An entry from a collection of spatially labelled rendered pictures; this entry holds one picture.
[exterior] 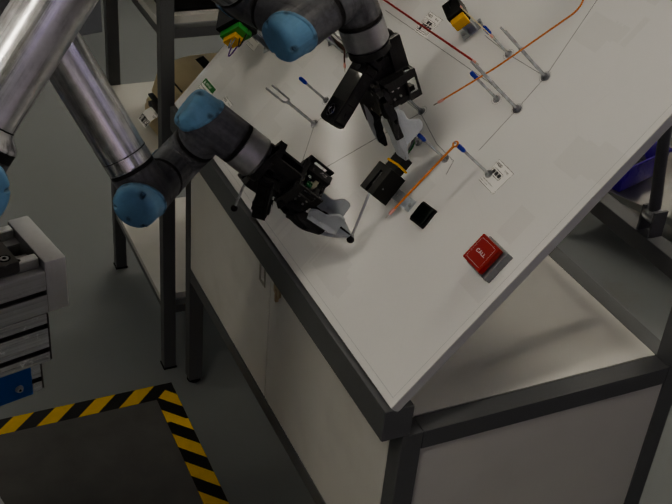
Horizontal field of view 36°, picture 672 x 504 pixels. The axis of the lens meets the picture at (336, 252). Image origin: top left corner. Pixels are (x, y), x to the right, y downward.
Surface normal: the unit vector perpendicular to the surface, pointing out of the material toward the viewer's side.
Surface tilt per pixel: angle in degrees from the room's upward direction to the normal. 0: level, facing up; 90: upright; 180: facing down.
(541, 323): 0
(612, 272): 0
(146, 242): 0
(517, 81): 48
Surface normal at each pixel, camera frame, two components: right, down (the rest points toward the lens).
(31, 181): 0.08, -0.84
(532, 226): -0.62, -0.44
